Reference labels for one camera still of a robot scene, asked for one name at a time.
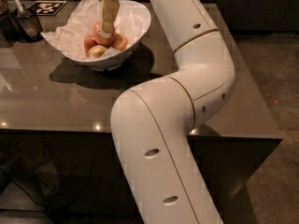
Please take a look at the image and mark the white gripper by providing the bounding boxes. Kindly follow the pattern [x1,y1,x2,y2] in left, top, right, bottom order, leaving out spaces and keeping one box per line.
[99,0,120,38]

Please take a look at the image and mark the large red apple with sticker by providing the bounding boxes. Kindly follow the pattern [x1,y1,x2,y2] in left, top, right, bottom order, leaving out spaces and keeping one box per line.
[93,21,116,46]

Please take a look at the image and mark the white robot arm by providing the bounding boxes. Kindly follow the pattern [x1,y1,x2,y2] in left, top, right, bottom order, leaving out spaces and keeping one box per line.
[110,0,235,224]

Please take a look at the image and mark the white bowl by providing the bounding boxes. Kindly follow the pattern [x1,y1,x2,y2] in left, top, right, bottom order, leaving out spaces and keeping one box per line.
[61,0,151,71]

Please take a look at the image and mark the red-yellow apple right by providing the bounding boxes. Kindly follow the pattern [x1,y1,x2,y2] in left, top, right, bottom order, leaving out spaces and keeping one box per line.
[112,33,128,51]

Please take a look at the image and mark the white crumpled paper liner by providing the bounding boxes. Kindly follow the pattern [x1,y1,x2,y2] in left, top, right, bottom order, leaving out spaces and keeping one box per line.
[42,0,142,61]

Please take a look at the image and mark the black fiducial marker card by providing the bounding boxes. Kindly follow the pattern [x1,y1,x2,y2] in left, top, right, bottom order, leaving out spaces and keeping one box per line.
[28,0,66,16]

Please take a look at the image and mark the dark container with scoop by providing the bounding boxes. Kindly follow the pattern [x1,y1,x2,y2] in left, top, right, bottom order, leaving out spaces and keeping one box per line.
[0,9,43,43]

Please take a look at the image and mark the white-handled scoop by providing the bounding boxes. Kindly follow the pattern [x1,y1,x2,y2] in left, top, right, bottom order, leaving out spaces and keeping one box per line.
[13,0,31,19]

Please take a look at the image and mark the black floor cable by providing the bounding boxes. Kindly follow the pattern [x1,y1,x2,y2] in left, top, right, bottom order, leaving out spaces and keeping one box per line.
[0,166,60,224]

